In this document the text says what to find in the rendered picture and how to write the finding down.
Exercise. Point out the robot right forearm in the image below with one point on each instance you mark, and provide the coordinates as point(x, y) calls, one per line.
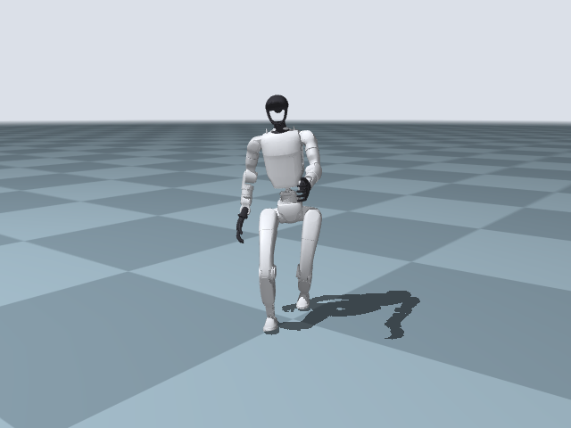
point(246, 196)

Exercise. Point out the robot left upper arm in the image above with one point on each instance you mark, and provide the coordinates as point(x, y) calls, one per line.
point(311, 149)

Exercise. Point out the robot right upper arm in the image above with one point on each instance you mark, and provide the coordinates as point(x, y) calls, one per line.
point(252, 157)

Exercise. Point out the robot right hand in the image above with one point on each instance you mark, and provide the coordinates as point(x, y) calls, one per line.
point(242, 216)

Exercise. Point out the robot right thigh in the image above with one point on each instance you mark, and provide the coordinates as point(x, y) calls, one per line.
point(268, 224)

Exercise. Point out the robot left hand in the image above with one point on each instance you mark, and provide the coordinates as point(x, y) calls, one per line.
point(304, 188)

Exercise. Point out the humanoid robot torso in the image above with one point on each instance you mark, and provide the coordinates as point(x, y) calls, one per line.
point(284, 162)

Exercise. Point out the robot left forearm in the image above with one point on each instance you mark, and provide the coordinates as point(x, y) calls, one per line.
point(313, 175)

